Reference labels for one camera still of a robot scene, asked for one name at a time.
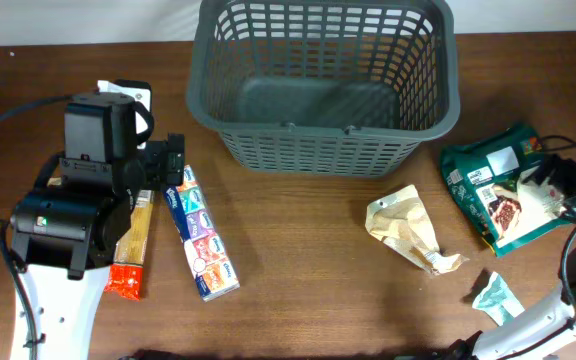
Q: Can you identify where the green Nescafe coffee bag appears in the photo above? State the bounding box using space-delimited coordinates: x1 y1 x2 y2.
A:
439 124 568 257

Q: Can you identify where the beige paper pouch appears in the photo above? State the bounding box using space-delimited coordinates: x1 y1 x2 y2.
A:
365 185 468 275

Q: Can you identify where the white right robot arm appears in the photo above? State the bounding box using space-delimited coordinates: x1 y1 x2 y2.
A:
446 155 576 359

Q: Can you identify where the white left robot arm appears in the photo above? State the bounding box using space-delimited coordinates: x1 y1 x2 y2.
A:
0 92 185 359

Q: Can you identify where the orange spaghetti packet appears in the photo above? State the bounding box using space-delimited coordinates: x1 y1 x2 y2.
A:
104 190 154 301

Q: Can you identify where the Kleenex tissue multipack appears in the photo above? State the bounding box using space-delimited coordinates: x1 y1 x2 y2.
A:
163 165 240 302

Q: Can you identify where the teal torn wrapper piece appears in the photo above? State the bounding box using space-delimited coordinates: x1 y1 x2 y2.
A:
472 272 525 326

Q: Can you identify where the grey plastic basket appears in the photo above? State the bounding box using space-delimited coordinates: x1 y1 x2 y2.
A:
186 0 460 177

